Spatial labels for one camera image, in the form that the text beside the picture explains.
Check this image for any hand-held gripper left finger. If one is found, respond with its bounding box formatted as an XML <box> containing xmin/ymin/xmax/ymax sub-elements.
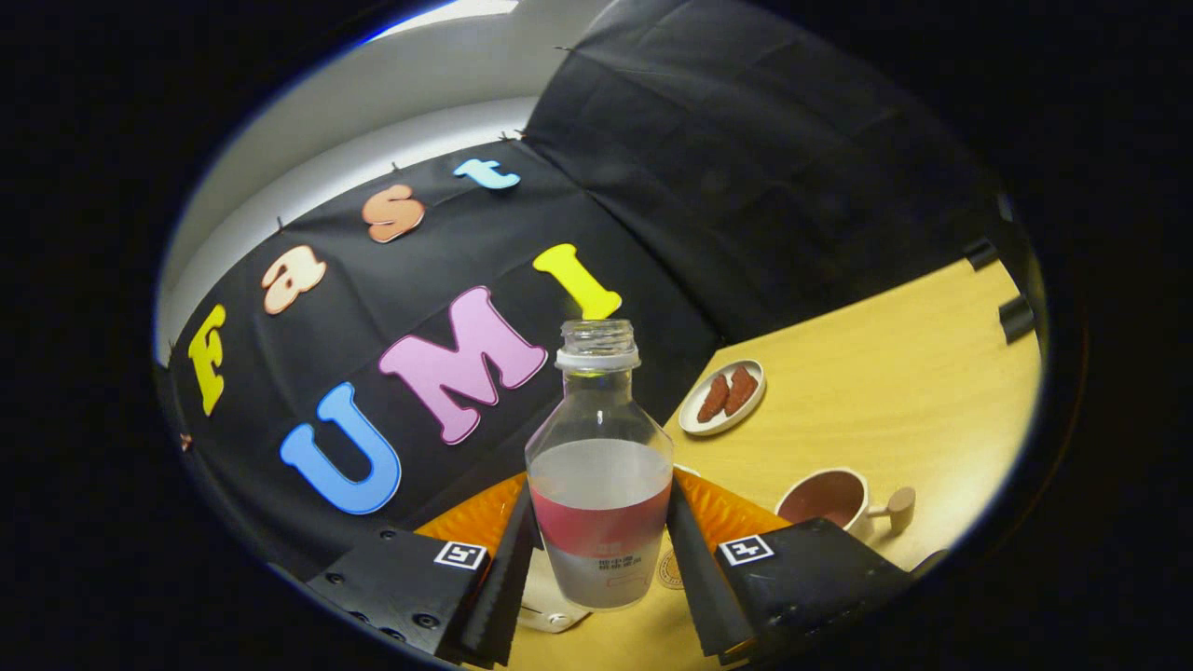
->
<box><xmin>306</xmin><ymin>471</ymin><xmax>542</xmax><ymax>668</ymax></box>

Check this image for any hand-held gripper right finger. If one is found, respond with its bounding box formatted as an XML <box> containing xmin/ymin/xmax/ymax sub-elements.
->
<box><xmin>664</xmin><ymin>469</ymin><xmax>919</xmax><ymax>664</ymax></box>

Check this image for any beige cup with wooden handle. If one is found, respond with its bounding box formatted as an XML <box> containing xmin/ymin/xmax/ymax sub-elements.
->
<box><xmin>775</xmin><ymin>468</ymin><xmax>917</xmax><ymax>541</ymax></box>

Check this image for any clear juice bottle red label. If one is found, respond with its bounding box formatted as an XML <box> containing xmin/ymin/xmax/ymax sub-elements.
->
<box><xmin>525</xmin><ymin>319</ymin><xmax>675</xmax><ymax>613</ymax></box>

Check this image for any white toaster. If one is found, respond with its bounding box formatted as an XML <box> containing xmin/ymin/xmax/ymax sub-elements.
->
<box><xmin>517</xmin><ymin>550</ymin><xmax>593</xmax><ymax>635</ymax></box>

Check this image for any white oval plate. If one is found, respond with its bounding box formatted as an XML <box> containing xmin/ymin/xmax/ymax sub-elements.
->
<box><xmin>678</xmin><ymin>359</ymin><xmax>767</xmax><ymax>437</ymax></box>

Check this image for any wooden table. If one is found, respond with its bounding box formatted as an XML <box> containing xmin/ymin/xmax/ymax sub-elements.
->
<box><xmin>485</xmin><ymin>256</ymin><xmax>1043</xmax><ymax>671</ymax></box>

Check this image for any red sausage piece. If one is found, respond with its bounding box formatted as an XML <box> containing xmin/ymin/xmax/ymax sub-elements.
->
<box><xmin>697</xmin><ymin>375</ymin><xmax>731</xmax><ymax>423</ymax></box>
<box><xmin>724</xmin><ymin>365</ymin><xmax>759</xmax><ymax>417</ymax></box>

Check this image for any black backdrop cloth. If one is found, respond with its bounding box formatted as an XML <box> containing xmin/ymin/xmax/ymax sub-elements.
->
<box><xmin>168</xmin><ymin>0</ymin><xmax>1026</xmax><ymax>597</ymax></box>

